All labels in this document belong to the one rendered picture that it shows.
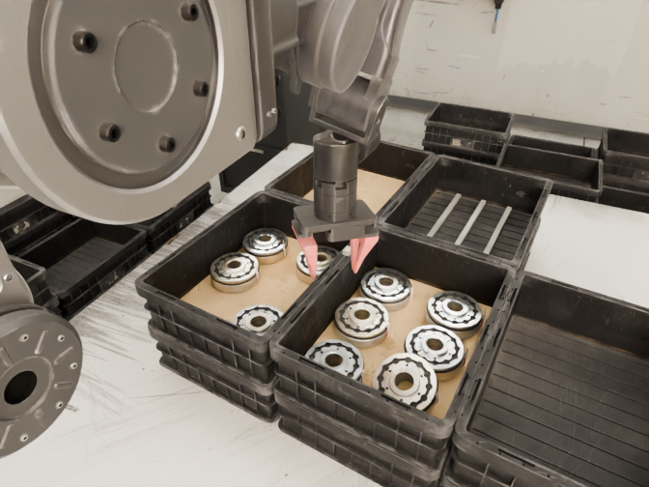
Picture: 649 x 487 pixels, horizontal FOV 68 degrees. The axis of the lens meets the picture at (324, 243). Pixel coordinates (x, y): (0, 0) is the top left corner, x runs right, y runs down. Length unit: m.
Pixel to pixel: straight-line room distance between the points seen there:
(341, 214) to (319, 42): 0.32
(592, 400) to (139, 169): 0.84
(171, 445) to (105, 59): 0.85
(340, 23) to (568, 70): 3.80
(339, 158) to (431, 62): 3.65
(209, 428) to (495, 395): 0.51
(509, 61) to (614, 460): 3.50
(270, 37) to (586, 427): 0.78
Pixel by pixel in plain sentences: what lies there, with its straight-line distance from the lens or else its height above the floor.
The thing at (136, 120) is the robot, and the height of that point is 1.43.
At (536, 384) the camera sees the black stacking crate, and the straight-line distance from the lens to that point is 0.93.
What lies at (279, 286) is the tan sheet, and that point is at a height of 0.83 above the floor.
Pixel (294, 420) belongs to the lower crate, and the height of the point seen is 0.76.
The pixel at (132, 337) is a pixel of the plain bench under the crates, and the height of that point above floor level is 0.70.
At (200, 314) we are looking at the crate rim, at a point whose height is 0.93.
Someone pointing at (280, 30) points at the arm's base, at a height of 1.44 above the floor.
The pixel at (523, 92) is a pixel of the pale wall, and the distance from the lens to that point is 4.16.
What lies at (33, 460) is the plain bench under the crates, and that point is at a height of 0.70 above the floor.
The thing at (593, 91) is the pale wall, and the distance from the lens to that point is 4.15.
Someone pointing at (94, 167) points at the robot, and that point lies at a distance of 0.19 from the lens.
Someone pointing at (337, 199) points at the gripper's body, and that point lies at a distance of 0.62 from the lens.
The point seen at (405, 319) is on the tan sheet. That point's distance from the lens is 0.97.
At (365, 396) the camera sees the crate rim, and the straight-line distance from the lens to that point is 0.72.
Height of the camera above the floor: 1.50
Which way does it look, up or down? 36 degrees down
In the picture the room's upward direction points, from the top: straight up
